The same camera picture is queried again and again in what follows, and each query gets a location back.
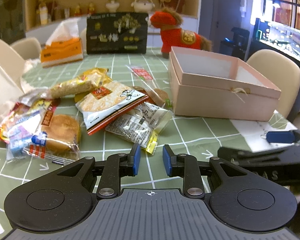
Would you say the grey printed snack packet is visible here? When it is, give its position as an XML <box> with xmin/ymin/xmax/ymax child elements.
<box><xmin>106</xmin><ymin>102</ymin><xmax>173</xmax><ymax>154</ymax></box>

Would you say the rice cracker pack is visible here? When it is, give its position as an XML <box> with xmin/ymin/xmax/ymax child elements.
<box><xmin>76</xmin><ymin>81</ymin><xmax>149</xmax><ymax>135</ymax></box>

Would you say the bun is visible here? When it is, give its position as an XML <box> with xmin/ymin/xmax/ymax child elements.
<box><xmin>22</xmin><ymin>108</ymin><xmax>81</xmax><ymax>165</ymax></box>

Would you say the clear pastry red label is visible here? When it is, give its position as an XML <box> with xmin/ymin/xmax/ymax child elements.
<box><xmin>126</xmin><ymin>65</ymin><xmax>172</xmax><ymax>109</ymax></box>

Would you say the yellow sesame bar pack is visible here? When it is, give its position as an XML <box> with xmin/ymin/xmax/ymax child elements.
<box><xmin>49</xmin><ymin>68</ymin><xmax>112</xmax><ymax>99</ymax></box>

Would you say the blue white snack packet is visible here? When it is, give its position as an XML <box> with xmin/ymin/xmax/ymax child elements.
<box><xmin>6</xmin><ymin>110</ymin><xmax>44</xmax><ymax>161</ymax></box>

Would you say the red braised egg packet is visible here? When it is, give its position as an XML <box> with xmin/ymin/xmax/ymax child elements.
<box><xmin>0</xmin><ymin>103</ymin><xmax>29</xmax><ymax>144</ymax></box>

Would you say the beige chair right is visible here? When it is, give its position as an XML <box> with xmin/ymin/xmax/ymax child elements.
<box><xmin>247</xmin><ymin>49</ymin><xmax>300</xmax><ymax>118</ymax></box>

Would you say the pink cardboard box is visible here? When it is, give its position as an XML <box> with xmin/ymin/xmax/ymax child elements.
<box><xmin>168</xmin><ymin>47</ymin><xmax>281</xmax><ymax>121</ymax></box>

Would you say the black water dispenser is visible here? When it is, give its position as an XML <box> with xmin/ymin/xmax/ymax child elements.
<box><xmin>219</xmin><ymin>27</ymin><xmax>250</xmax><ymax>60</ymax></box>

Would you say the lit display cabinet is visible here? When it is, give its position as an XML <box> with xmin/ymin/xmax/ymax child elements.
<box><xmin>253</xmin><ymin>0</ymin><xmax>300</xmax><ymax>62</ymax></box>

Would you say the orange tissue box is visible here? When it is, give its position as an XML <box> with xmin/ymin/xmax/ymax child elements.
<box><xmin>40</xmin><ymin>18</ymin><xmax>83</xmax><ymax>68</ymax></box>

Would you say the black snack bag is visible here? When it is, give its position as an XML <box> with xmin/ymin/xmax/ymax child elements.
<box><xmin>86</xmin><ymin>12</ymin><xmax>148</xmax><ymax>54</ymax></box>

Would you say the beige chair behind bag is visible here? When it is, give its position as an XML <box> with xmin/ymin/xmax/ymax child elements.
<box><xmin>80</xmin><ymin>28</ymin><xmax>87</xmax><ymax>52</ymax></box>

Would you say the beige chair far left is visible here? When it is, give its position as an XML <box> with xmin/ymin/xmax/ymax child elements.
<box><xmin>10</xmin><ymin>37</ymin><xmax>42</xmax><ymax>60</ymax></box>

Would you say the red plush horse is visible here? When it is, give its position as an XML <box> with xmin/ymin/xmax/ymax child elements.
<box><xmin>149</xmin><ymin>7</ymin><xmax>212</xmax><ymax>59</ymax></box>

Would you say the white vase figurine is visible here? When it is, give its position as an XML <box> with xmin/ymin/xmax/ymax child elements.
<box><xmin>106</xmin><ymin>0</ymin><xmax>120</xmax><ymax>12</ymax></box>

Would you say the white rabbit figurine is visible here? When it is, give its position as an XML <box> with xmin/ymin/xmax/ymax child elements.
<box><xmin>131</xmin><ymin>0</ymin><xmax>155</xmax><ymax>13</ymax></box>

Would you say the wooden shelf unit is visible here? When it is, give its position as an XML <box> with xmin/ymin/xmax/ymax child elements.
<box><xmin>24</xmin><ymin>0</ymin><xmax>201</xmax><ymax>44</ymax></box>

